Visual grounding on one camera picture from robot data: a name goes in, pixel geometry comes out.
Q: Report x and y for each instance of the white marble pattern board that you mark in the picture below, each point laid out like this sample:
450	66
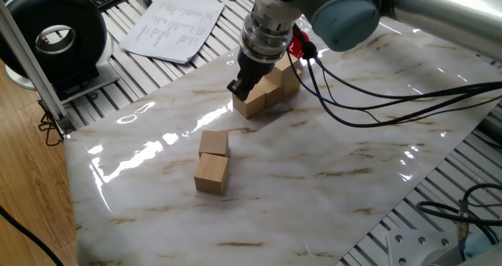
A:
313	179

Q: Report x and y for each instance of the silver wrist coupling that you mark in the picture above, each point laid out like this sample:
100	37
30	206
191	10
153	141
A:
264	38

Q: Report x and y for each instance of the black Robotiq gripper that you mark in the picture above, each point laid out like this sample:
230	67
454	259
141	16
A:
253	68

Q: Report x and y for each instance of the white printed paper stack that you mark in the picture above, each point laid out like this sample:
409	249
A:
172	26

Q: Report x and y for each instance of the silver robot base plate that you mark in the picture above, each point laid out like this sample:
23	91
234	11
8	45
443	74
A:
412	246

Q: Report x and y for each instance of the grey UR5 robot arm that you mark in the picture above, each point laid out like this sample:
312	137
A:
431	15

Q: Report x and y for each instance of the light wooden cube block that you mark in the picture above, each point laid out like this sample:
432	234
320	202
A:
213	143
293	83
272	93
251	105
212	173
282	68

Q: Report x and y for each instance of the red glossy bowl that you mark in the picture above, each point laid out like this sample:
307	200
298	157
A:
296	46

